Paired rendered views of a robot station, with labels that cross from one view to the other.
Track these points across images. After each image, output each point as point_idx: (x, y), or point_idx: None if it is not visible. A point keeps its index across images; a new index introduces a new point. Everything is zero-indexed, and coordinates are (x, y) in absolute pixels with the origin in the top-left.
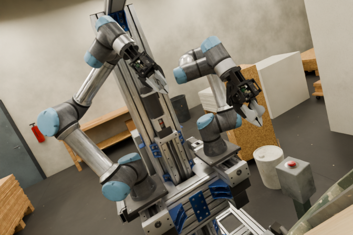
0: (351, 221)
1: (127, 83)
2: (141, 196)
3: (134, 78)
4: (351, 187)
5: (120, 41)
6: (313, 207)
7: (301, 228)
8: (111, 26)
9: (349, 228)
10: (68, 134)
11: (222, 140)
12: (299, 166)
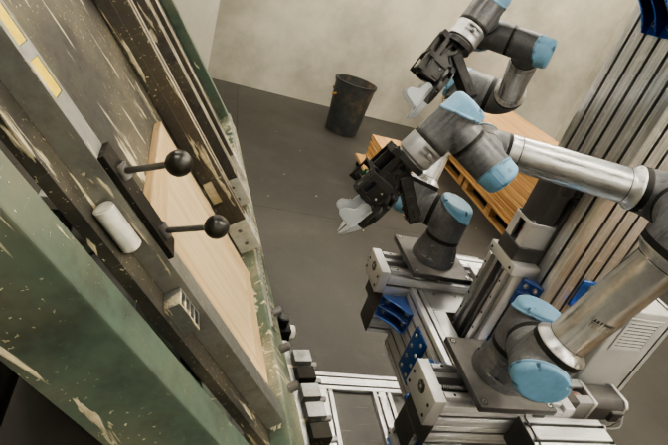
0: (194, 252)
1: (577, 132)
2: (415, 244)
3: (590, 134)
4: (230, 335)
5: (454, 23)
6: (289, 428)
7: (275, 388)
8: (474, 0)
9: (189, 234)
10: None
11: (505, 370)
12: None
